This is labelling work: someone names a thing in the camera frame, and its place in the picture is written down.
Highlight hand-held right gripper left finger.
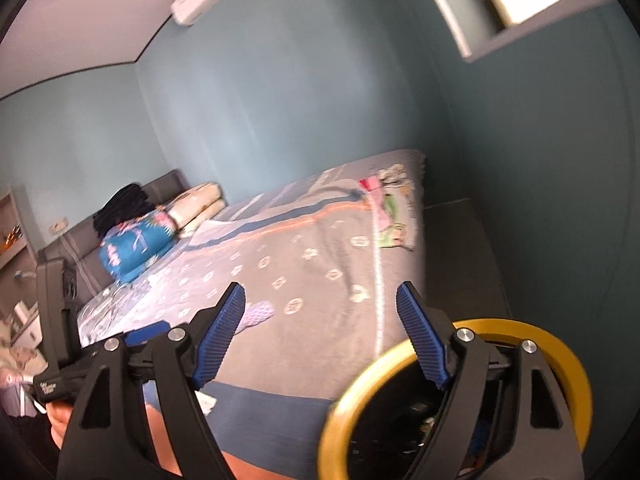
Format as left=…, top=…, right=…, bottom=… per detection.
left=56, top=281, right=247, bottom=480

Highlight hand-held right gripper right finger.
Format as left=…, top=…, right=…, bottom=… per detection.
left=395, top=281, right=586, bottom=480

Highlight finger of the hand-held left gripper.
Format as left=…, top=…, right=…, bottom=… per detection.
left=122, top=322, right=168, bottom=348

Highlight purple foam fruit net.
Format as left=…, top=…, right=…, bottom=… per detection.
left=235, top=301, right=275, bottom=333

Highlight black bin with yellow rim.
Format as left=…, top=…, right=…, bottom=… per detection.
left=317, top=317, right=593, bottom=480

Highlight person's left hand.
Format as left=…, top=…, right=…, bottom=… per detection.
left=47, top=402, right=75, bottom=456

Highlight white shelf unit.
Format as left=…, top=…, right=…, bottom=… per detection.
left=0, top=185, right=46, bottom=361

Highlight shelf ornaments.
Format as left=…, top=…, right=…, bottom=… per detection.
left=0, top=225, right=26, bottom=251

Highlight blue floral folded quilt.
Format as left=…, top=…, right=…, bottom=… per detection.
left=99, top=205, right=181, bottom=283

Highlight black folded clothes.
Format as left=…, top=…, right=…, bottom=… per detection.
left=92, top=183, right=156, bottom=236

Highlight pink floral sheet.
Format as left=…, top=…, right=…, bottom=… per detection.
left=357, top=162, right=423, bottom=251

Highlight cream folded pillows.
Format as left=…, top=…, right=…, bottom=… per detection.
left=167, top=183, right=228, bottom=238

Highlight grey upholstered bed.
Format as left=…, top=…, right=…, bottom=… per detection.
left=37, top=147, right=426, bottom=480

